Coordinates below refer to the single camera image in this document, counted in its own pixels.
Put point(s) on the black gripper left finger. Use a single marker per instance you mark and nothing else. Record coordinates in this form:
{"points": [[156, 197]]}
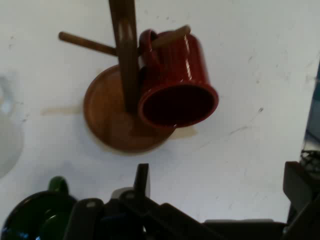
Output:
{"points": [[142, 180]]}

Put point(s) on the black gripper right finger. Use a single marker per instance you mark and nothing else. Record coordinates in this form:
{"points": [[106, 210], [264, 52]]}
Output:
{"points": [[303, 200]]}

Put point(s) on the red ceramic mug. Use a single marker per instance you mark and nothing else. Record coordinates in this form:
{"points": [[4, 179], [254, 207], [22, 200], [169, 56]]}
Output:
{"points": [[180, 65]]}

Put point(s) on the brown wooden mug tree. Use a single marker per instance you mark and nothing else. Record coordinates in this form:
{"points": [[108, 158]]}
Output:
{"points": [[112, 120]]}

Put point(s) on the dark green enamel mug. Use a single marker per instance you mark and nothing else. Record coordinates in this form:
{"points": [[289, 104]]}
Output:
{"points": [[25, 212]]}

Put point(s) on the white enamel mug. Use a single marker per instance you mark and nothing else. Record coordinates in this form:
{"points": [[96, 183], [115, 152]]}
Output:
{"points": [[7, 140]]}

